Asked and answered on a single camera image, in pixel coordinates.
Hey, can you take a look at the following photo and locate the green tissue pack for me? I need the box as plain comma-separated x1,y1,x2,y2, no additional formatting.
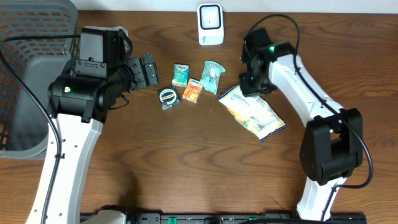
172,64,189,87

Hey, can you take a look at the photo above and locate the yellow snack bag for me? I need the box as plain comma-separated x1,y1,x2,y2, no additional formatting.
218,85,286,142

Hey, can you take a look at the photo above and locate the black round-logo packet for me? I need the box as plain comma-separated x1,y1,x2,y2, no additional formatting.
157,86,181,110

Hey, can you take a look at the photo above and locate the teal packet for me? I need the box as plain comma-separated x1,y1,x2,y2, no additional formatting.
200,60,226,95

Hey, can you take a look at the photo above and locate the orange tissue pack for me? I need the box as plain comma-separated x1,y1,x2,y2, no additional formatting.
182,78,203,103

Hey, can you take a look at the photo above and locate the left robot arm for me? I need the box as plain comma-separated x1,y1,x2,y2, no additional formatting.
27,26,159,223

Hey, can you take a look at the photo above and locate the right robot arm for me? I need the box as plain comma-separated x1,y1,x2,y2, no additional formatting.
239,28,363,221

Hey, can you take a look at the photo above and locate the dark grey plastic basket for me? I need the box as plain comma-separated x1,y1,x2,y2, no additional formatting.
0,0,80,161

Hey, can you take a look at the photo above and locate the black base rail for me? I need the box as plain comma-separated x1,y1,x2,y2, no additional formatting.
80,212,368,224

